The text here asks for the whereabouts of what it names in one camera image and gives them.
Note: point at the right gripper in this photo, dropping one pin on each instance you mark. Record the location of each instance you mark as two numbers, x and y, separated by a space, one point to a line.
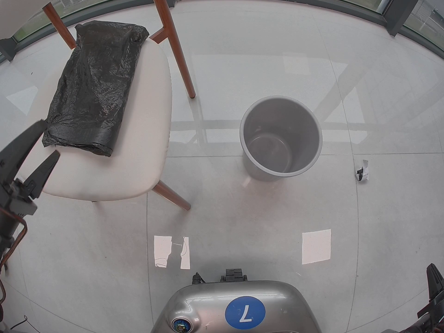
428 327

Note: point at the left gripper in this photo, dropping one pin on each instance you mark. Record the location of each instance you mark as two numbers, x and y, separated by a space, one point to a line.
17 199

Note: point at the black plastic bag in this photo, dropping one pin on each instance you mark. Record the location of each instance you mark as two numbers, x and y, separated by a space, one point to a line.
93 92

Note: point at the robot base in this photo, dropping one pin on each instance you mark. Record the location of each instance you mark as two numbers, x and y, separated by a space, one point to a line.
236 307

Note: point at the grey round trash bin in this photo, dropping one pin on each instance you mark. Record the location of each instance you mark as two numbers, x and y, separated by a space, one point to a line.
281 140

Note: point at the cream chair with wooden legs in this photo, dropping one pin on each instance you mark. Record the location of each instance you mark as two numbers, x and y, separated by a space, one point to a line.
138 123

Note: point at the crumpled white paper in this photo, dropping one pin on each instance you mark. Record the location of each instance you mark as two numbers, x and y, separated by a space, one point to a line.
363 172

